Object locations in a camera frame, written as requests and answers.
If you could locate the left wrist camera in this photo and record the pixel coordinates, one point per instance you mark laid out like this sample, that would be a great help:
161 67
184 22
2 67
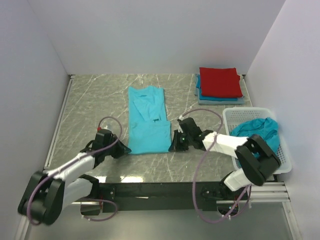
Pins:
104 127

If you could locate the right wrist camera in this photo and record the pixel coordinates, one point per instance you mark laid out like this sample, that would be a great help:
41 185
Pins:
181 118

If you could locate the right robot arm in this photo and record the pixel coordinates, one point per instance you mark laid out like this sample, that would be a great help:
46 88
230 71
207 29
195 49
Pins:
258 161

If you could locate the grey-blue folded t-shirt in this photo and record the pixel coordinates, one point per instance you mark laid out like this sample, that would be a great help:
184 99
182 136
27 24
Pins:
210 102

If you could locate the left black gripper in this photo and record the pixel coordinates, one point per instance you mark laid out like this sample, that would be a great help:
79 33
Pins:
122 149

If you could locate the black base beam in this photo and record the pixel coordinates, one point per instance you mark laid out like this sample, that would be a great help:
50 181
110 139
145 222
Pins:
148 196

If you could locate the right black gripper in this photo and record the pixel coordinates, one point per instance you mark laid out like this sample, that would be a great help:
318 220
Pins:
175 146

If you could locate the teal t-shirt in basket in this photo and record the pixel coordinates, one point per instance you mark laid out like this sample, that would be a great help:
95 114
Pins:
267 128

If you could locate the light blue t-shirt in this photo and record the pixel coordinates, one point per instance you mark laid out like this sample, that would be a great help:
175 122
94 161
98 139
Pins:
149 129

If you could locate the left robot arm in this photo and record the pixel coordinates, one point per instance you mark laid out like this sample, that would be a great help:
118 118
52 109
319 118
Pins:
49 192

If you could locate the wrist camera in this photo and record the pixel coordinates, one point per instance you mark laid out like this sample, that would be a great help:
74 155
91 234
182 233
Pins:
104 127
181 118

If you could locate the white plastic basket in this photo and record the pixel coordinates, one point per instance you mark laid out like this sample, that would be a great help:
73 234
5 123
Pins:
235 116

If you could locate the red folded t-shirt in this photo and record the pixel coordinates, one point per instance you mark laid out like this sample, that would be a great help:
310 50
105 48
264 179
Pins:
220 83

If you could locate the aluminium rail frame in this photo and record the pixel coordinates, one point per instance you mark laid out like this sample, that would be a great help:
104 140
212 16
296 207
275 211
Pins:
273 190

